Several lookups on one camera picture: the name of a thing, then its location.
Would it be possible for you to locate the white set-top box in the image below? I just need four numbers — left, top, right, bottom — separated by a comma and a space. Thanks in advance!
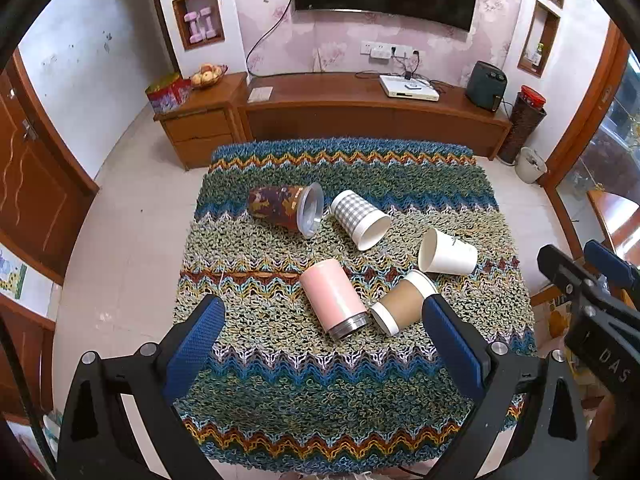
378, 74, 441, 101

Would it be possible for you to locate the zigzag knitted blanket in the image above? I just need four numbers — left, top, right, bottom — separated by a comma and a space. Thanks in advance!
172, 136, 539, 476

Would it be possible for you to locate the long wooden television cabinet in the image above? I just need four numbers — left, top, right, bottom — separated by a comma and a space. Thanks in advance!
237, 72, 514, 161

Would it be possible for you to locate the black television cable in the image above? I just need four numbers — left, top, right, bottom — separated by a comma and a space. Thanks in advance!
245, 7, 296, 79

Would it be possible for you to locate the dark green countertop appliance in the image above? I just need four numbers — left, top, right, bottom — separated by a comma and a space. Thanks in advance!
465, 61, 509, 111

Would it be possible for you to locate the woven vase with red top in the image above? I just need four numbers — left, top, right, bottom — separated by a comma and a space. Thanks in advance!
497, 85, 547, 165

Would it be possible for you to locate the floral cup with clear lid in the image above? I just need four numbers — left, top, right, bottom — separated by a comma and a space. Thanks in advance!
247, 182, 325, 239

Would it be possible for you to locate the brown wooden door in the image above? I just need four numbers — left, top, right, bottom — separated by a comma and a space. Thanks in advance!
0, 50, 101, 286

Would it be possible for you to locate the white wall socket strip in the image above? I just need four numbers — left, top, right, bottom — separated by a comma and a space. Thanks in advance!
361, 41, 394, 60

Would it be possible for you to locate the pink insulated cup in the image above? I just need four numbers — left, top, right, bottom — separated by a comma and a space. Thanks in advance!
300, 258, 370, 341

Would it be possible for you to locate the grey checkered paper cup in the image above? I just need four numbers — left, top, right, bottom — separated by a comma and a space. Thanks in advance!
330, 190, 392, 252

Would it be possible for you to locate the bowl of fruit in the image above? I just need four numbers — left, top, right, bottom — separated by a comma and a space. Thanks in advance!
190, 63, 228, 90

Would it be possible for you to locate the brown paper cup white lid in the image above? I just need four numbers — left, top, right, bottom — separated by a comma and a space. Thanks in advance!
370, 269, 440, 337

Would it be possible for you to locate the wooden side table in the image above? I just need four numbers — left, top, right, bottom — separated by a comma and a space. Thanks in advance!
585, 187, 640, 257

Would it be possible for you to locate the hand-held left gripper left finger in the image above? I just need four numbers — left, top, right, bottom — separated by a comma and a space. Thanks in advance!
55, 294, 226, 480

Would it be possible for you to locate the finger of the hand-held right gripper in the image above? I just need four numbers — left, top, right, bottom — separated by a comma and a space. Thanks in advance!
537, 244, 612, 317
583, 239, 640, 311

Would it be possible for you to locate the white waste bin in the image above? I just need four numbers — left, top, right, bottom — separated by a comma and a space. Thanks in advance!
515, 146, 549, 184

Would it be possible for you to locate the pink dumbbell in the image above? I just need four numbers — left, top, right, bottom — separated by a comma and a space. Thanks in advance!
184, 11, 204, 44
199, 7, 219, 39

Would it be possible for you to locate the colourful wall poster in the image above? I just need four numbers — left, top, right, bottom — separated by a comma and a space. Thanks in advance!
0, 247, 29, 301

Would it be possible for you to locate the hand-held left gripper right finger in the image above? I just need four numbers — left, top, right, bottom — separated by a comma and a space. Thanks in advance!
421, 294, 596, 480

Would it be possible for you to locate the red tin box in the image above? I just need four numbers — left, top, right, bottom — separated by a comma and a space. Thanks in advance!
145, 73, 193, 114

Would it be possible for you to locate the wooden drawer cabinet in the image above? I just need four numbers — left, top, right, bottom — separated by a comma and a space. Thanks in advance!
154, 72, 249, 171

